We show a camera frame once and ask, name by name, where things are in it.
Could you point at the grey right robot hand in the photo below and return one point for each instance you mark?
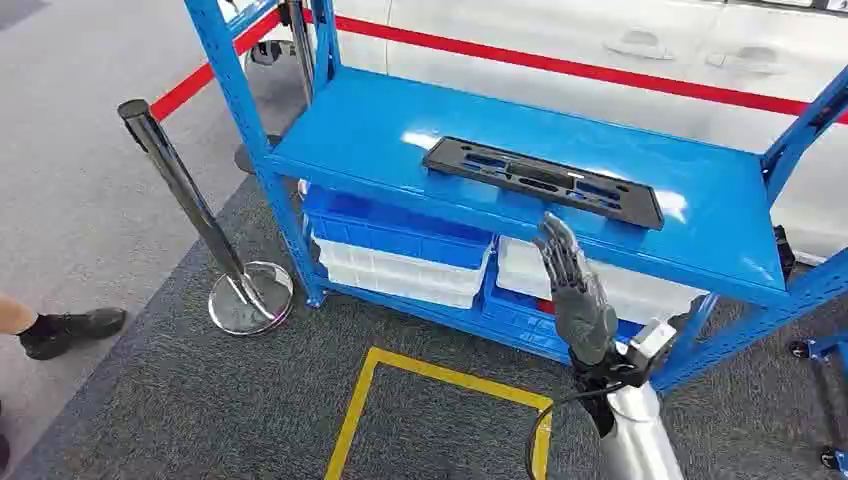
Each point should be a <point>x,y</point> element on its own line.
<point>582,308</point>

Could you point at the black plastic panel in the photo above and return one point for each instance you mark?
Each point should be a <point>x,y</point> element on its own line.
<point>543,179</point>

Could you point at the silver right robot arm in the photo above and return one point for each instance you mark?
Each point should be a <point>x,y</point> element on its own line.
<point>639,437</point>

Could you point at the blue plastic crate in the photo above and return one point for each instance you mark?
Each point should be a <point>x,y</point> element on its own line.
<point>523,324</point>
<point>397,232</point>

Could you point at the white plastic crate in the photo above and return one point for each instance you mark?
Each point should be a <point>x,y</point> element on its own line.
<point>397,278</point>
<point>523,268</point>

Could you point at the red barrier belt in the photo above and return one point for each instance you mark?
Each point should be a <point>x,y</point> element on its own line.
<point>192,86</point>
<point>563,66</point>

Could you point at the blue wheeled trolley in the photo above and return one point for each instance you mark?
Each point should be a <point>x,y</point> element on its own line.
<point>828,351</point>

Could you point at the blue metal shelf rack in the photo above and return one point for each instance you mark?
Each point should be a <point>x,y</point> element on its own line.
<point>397,132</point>

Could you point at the white car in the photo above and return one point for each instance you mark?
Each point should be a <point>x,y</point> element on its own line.
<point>596,33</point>

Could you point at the person's black shoe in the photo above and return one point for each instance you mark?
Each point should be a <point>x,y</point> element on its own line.
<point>73,328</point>

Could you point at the person's leg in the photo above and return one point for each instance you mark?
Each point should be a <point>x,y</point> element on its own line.
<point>13,314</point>

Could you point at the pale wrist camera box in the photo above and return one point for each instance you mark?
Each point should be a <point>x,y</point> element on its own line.
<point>652,341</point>

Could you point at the chrome stanchion post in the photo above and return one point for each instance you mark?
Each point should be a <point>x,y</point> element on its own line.
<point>192,199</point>
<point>301,53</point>

